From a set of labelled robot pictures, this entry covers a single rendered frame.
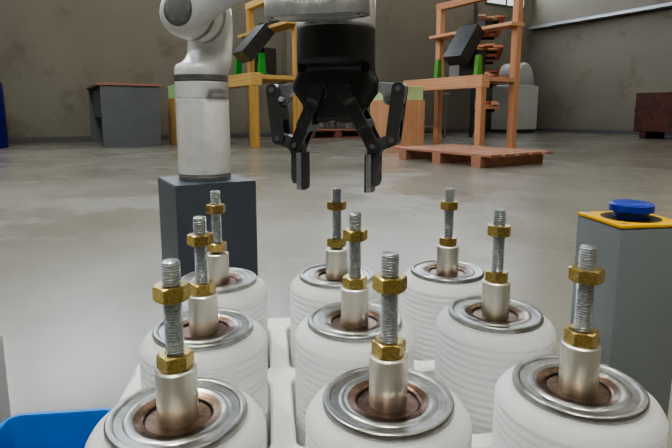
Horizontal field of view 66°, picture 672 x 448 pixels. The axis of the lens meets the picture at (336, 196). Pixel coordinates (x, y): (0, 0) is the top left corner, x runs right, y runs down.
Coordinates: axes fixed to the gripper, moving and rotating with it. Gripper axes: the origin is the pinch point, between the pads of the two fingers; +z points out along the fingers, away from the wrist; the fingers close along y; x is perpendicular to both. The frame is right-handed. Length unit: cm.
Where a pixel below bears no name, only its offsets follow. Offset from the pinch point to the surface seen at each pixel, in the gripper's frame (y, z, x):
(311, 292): 1.3, 10.6, 4.2
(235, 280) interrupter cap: 9.4, 10.3, 3.8
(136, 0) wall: 503, -177, -671
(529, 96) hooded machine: -110, -42, -1171
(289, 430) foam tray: -0.7, 17.4, 15.7
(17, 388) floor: 53, 35, -9
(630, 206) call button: -27.8, 2.5, -5.4
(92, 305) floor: 67, 35, -41
